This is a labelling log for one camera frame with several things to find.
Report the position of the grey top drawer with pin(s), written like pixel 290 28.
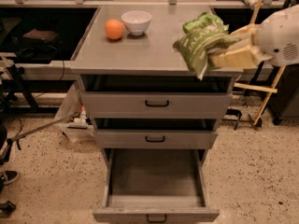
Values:
pixel 151 97

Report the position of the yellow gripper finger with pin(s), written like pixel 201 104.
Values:
pixel 246 34
pixel 246 58

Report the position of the black tripod stand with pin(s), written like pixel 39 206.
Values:
pixel 22 87

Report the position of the black sneaker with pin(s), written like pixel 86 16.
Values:
pixel 8 177

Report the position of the clear plastic bin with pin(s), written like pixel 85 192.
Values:
pixel 74 123

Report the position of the wooden stick frame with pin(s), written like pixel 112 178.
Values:
pixel 257 122

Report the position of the light green chip bag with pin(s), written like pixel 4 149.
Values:
pixel 205 21

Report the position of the grey drawer cabinet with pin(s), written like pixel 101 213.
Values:
pixel 150 54

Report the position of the grey middle drawer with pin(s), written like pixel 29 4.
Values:
pixel 155 133

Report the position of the green jalapeno chip bag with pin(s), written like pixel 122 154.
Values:
pixel 196 45

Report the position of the orange fruit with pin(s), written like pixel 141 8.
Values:
pixel 114 29

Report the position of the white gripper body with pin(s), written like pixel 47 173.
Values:
pixel 277 42

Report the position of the white bowl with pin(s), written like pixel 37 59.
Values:
pixel 136 22

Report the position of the black box on shelf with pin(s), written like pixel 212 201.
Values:
pixel 40 37

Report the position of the grey open bottom drawer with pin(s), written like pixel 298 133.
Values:
pixel 155 186

